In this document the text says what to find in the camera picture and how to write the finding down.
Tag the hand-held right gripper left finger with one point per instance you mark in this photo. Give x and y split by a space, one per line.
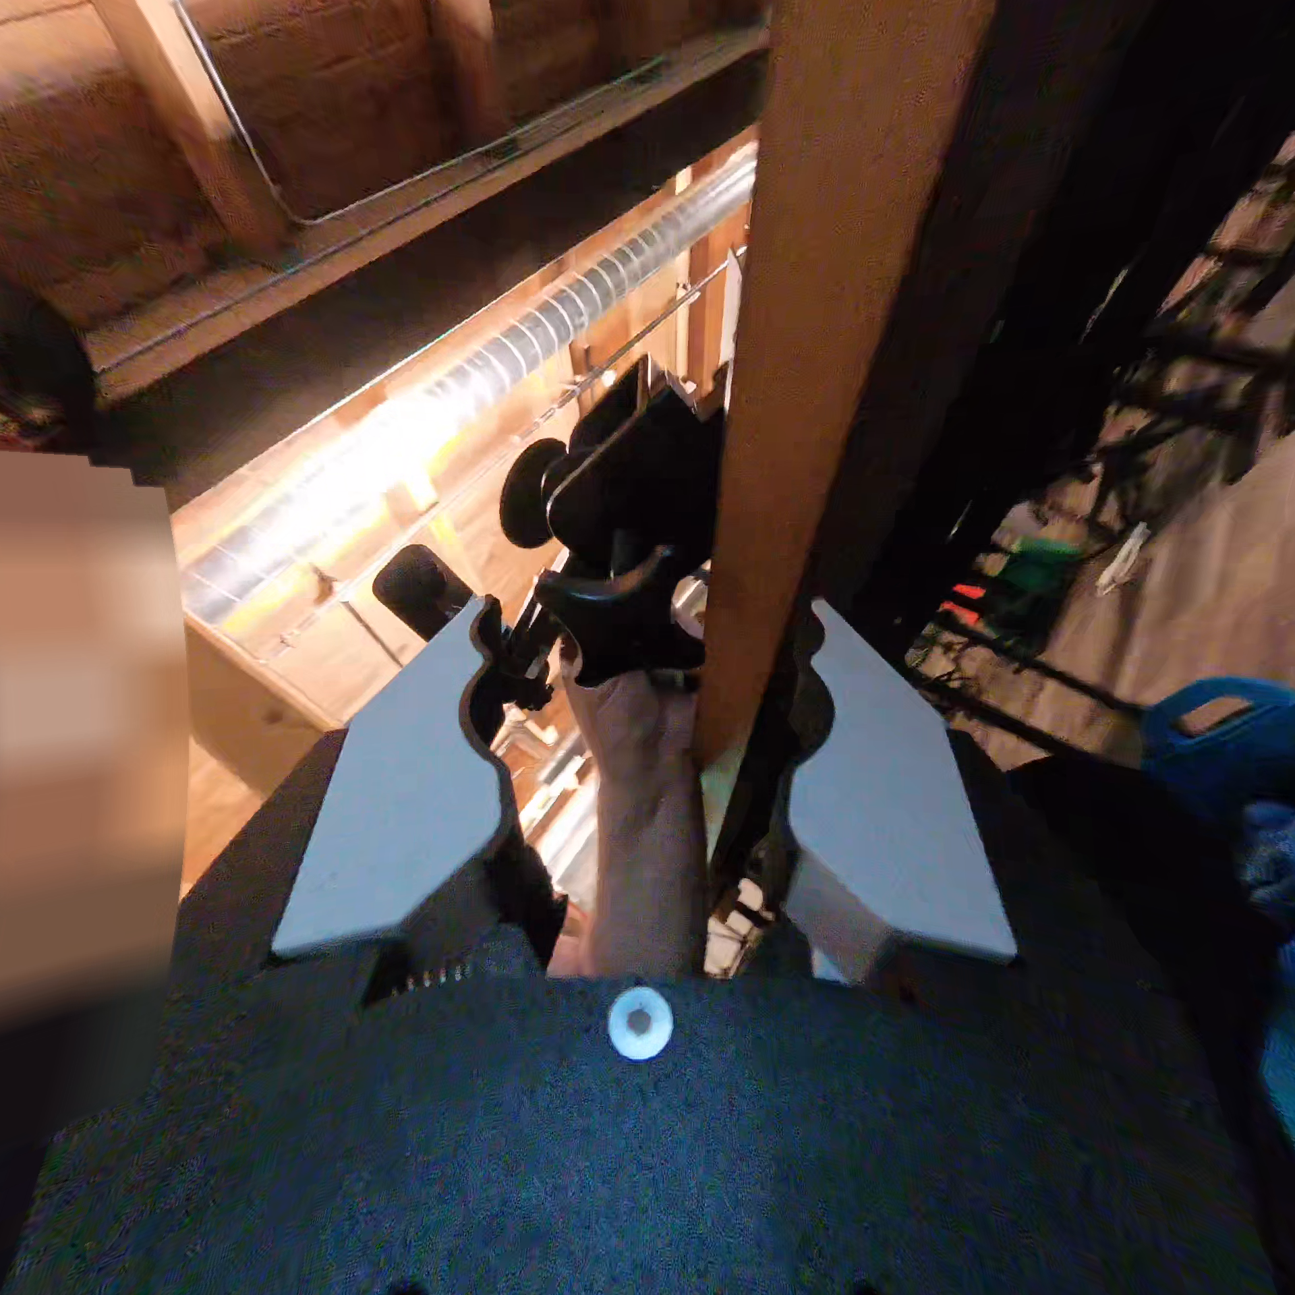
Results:
405 830

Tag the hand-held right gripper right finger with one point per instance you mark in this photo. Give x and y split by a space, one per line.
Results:
901 830

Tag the black desk clamp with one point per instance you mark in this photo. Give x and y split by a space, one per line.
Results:
628 476

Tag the person's left forearm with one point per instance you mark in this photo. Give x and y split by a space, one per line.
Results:
648 830

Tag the green plastic bin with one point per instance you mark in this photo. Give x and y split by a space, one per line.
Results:
1043 566

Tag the blue felt tote bag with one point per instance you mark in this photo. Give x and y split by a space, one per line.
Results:
1215 759

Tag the small white object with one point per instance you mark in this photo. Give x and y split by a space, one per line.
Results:
1125 557

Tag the blue cloth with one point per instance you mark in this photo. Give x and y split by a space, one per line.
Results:
1276 911

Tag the black table frame bar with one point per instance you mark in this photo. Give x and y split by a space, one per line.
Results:
1032 669

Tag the silver ceiling duct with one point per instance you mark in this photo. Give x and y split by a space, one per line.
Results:
486 374

